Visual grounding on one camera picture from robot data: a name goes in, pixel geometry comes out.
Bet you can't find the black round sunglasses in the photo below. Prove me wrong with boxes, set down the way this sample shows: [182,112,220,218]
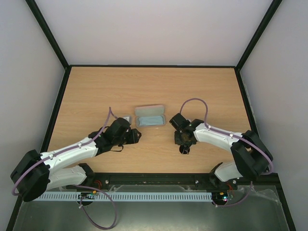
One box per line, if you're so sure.
[179,145,191,154]

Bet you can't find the light blue cleaning cloth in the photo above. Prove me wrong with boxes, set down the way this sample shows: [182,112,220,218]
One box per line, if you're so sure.
[138,116,164,127]

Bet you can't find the pink glasses case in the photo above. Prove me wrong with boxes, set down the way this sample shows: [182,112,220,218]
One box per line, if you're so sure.
[134,104,166,128]

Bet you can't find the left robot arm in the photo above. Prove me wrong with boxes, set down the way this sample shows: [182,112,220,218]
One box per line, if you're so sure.
[10,117,141,202]

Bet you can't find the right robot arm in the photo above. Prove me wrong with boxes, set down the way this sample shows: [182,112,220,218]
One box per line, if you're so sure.
[169,113,273,189]

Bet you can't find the left controller circuit board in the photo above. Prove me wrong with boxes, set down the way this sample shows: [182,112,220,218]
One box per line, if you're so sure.
[77,190,100,200]

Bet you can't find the controller circuit board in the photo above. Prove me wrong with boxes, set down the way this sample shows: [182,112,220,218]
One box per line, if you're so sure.
[212,190,235,203]
[77,190,100,200]

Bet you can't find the right controller circuit board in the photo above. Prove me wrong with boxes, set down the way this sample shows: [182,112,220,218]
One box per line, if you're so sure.
[212,190,235,203]

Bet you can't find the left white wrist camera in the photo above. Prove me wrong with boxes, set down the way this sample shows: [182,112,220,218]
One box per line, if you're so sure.
[123,115,132,124]

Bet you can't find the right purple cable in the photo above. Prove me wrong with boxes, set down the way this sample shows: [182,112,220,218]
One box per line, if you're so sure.
[179,98,275,208]

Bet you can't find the purple cable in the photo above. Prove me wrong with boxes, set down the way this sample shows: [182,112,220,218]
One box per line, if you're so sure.
[12,107,119,229]
[179,98,275,208]

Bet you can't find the black aluminium frame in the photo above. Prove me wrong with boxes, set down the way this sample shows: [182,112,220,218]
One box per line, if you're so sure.
[4,0,297,231]

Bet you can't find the light blue slotted cable duct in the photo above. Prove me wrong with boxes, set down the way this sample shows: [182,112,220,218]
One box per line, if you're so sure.
[36,192,212,202]

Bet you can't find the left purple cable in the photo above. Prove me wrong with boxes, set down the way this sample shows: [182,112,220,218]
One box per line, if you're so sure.
[12,107,119,229]

